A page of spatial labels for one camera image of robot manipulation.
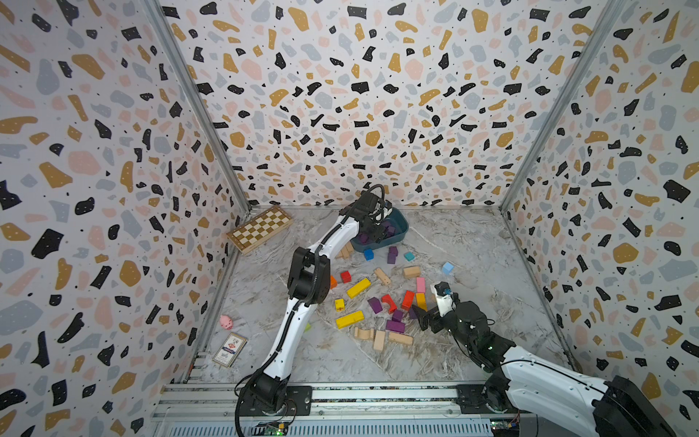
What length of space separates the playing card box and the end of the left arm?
0.51 m

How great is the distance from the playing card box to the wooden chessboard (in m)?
0.35

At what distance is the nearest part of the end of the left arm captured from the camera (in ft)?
2.64

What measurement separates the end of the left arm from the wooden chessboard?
1.34 feet

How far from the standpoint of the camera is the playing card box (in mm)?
812
